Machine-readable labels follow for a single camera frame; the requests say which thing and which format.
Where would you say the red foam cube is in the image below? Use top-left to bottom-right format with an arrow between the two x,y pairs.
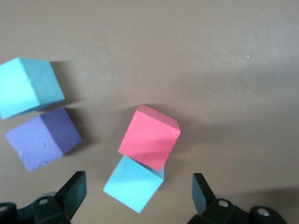
117,104 -> 182,171

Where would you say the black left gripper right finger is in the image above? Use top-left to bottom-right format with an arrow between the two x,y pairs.
186,172 -> 287,224

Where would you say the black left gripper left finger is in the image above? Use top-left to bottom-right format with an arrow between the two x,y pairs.
0,171 -> 87,224

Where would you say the purple foam cube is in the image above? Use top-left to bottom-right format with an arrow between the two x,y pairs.
5,107 -> 83,173

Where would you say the light blue foam cube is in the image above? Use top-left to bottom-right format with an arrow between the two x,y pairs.
102,155 -> 165,214
0,57 -> 65,121

